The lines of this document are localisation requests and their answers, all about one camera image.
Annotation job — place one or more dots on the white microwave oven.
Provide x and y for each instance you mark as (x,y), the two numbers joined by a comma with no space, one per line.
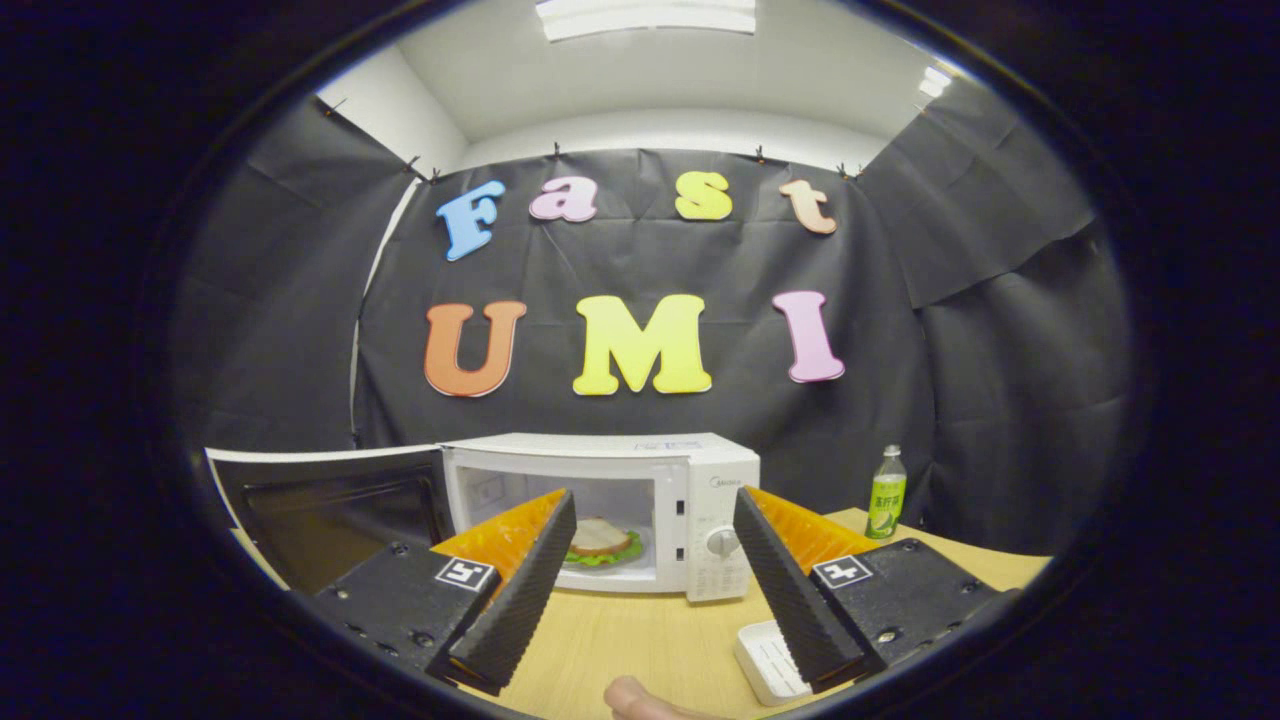
(600,455)

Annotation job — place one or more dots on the green drink bottle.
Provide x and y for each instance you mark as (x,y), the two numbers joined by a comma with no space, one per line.
(886,500)

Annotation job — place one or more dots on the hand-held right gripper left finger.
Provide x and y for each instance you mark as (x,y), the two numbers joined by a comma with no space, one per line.
(520,600)

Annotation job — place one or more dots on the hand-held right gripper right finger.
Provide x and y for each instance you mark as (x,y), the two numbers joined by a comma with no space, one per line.
(785,590)

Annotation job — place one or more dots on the large ceiling light panel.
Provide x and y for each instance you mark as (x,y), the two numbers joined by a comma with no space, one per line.
(645,15)

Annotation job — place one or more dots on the lettuce bread sandwich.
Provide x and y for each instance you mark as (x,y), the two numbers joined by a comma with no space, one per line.
(600,540)

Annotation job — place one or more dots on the small ceiling light panel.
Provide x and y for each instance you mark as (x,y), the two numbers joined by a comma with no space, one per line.
(935,82)

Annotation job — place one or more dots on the black backdrop cloth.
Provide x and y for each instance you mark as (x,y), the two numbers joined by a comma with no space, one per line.
(1000,380)

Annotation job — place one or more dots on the white ribbed plastic tray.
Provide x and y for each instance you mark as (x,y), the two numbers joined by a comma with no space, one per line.
(770,665)

